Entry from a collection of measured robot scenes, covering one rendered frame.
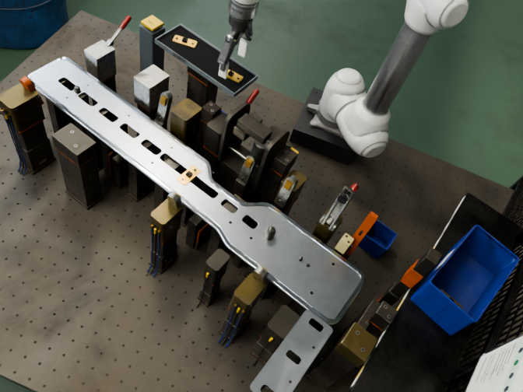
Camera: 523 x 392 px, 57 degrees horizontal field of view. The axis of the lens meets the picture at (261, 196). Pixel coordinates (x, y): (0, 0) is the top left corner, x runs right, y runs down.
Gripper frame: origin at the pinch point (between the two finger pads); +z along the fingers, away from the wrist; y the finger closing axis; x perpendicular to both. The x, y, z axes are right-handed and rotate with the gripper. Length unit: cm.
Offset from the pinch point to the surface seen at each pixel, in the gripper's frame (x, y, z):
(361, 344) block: 78, 61, 15
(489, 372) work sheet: 105, 59, -3
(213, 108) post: 1.1, 12.2, 11.1
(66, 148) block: -31, 50, 19
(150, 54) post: -34.8, -2.2, 16.6
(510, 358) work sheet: 105, 57, -10
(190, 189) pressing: 9.6, 39.5, 21.1
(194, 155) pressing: 3.2, 26.8, 21.1
